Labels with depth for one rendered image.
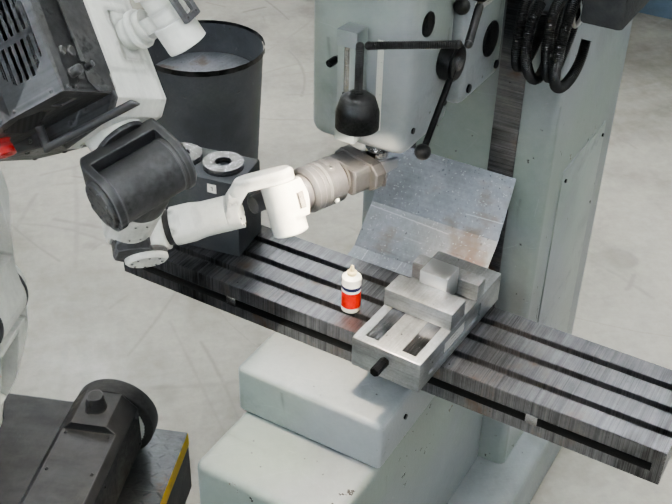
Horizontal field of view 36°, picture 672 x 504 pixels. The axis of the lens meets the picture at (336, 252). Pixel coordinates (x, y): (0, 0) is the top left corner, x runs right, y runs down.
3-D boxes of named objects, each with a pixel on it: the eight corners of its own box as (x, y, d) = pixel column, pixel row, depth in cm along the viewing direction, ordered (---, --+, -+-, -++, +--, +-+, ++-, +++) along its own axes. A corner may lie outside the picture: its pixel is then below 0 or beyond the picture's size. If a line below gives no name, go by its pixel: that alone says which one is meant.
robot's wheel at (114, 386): (75, 448, 252) (65, 386, 241) (83, 433, 256) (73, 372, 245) (155, 459, 250) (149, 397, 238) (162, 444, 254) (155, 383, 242)
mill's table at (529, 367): (657, 486, 189) (666, 455, 185) (123, 271, 240) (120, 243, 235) (691, 410, 206) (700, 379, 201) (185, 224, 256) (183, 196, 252)
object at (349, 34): (353, 145, 185) (357, 33, 173) (334, 139, 187) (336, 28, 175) (364, 135, 188) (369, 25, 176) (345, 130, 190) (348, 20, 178)
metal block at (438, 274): (444, 304, 206) (447, 280, 203) (418, 294, 209) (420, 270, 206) (456, 291, 210) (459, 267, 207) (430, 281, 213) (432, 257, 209)
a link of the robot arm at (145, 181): (119, 241, 167) (131, 214, 154) (86, 196, 167) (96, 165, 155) (178, 205, 172) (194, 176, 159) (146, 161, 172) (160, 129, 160)
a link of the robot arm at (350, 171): (388, 157, 193) (339, 178, 186) (385, 201, 198) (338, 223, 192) (343, 132, 200) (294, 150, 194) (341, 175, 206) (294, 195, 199)
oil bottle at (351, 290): (354, 316, 215) (356, 273, 209) (337, 310, 217) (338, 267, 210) (363, 306, 218) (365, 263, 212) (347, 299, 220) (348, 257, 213)
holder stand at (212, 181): (239, 257, 231) (236, 180, 220) (151, 236, 237) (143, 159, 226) (261, 229, 241) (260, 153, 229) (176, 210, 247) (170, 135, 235)
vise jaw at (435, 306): (450, 331, 201) (452, 315, 198) (383, 304, 207) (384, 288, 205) (464, 315, 205) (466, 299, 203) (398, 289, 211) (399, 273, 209)
